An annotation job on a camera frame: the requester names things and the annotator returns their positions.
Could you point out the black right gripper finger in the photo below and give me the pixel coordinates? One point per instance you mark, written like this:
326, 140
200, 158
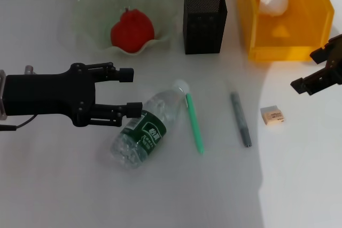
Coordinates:
334, 49
318, 82

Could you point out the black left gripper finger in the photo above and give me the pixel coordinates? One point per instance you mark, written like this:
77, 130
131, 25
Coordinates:
133, 109

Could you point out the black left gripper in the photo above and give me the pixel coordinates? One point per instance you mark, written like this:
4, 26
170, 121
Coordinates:
48, 94

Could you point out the green-label clear water bottle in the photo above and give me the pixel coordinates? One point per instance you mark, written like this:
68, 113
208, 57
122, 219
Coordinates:
155, 116

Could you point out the red-orange fruit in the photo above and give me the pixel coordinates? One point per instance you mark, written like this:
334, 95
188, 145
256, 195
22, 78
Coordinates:
132, 30

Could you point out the beige eraser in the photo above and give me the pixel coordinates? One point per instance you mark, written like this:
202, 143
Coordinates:
272, 116

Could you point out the green pen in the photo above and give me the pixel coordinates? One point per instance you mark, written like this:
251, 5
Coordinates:
193, 121

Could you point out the white paper ball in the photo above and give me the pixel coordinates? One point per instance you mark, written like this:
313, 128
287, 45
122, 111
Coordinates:
276, 2

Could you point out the grey marker pen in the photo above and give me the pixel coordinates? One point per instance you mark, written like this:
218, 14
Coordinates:
240, 118

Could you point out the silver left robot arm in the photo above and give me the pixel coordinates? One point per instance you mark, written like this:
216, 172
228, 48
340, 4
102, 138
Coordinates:
2, 100

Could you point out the green glass fruit bowl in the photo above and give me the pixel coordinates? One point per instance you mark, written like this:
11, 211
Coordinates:
93, 11

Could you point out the black mesh pen holder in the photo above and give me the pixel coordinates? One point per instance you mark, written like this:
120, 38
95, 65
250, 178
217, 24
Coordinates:
204, 25

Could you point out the yellow plastic bin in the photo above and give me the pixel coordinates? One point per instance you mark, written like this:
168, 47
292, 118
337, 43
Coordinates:
294, 41

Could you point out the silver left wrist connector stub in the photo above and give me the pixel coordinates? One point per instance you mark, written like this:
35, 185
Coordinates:
30, 70

